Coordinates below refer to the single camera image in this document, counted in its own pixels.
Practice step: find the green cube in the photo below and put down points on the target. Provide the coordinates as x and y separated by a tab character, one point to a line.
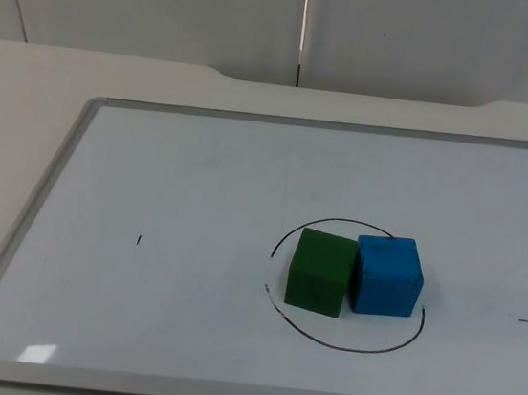
319	274

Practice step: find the blue cube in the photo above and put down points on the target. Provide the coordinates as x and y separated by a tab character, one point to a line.
386	277

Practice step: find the grey-framed whiteboard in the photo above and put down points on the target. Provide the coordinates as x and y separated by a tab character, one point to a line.
190	246

